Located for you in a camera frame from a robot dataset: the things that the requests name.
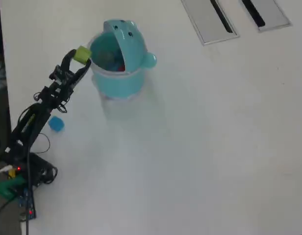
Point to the blue cube block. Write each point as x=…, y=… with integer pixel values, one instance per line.
x=57, y=124

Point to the teal hippo shaped bin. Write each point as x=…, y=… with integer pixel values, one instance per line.
x=121, y=80

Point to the green cube block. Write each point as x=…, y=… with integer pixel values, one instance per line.
x=82, y=54

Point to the blue controller circuit board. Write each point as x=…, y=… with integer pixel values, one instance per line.
x=31, y=203

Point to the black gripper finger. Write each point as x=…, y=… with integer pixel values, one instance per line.
x=65, y=61
x=81, y=73

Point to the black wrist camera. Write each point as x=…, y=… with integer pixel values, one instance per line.
x=57, y=72

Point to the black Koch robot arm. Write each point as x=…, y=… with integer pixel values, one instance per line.
x=31, y=124

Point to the red cube block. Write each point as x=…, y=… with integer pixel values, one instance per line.
x=121, y=68

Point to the yellow connector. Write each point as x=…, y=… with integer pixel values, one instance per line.
x=11, y=173

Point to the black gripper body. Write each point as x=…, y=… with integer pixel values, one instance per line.
x=59, y=91

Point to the grey sneaker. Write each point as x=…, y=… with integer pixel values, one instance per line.
x=0, y=71

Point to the green table clamp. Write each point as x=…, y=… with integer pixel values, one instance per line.
x=4, y=188

